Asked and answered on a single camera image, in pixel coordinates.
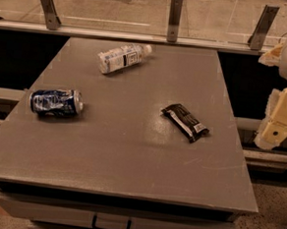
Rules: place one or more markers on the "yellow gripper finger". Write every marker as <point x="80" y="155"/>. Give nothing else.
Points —
<point x="273" y="128"/>
<point x="272" y="56"/>

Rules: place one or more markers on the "clear plastic water bottle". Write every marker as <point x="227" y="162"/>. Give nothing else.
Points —
<point x="122" y="57"/>

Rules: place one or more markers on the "black snack bar wrapper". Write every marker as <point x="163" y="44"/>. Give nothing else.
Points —
<point x="187" y="123"/>

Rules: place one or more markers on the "crushed blue soda can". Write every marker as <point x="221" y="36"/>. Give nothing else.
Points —
<point x="62" y="103"/>

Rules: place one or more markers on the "horizontal metal rail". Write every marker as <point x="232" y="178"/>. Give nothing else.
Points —
<point x="224" y="46"/>

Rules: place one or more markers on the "middle metal rail bracket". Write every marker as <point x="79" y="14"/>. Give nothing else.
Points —
<point x="174" y="20"/>

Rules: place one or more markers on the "left metal rail bracket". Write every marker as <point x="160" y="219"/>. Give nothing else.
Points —
<point x="52" y="20"/>

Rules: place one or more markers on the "grey drawer with black handle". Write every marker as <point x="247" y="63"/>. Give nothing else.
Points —
<point x="48" y="213"/>

